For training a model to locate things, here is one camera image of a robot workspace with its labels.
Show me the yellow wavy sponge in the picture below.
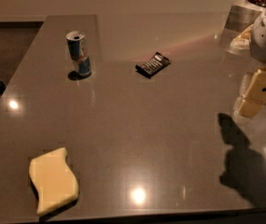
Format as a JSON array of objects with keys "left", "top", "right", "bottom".
[{"left": 29, "top": 147, "right": 79, "bottom": 217}]

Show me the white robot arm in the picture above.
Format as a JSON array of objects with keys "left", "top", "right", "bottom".
[{"left": 231, "top": 8, "right": 266, "bottom": 118}]

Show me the silver metal box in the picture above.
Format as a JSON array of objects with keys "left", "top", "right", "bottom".
[{"left": 225, "top": 0, "right": 263, "bottom": 32}]

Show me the black object beside table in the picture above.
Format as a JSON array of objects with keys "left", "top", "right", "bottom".
[{"left": 0, "top": 80, "right": 7, "bottom": 95}]

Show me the black rxbar chocolate wrapper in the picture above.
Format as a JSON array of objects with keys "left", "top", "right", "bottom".
[{"left": 135, "top": 52, "right": 172, "bottom": 78}]

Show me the yellow snack packet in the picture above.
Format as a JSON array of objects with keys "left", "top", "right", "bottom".
[{"left": 231, "top": 25, "right": 253, "bottom": 49}]

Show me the blue silver energy drink can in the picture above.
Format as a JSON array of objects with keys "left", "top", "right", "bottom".
[{"left": 66, "top": 31, "right": 91, "bottom": 77}]

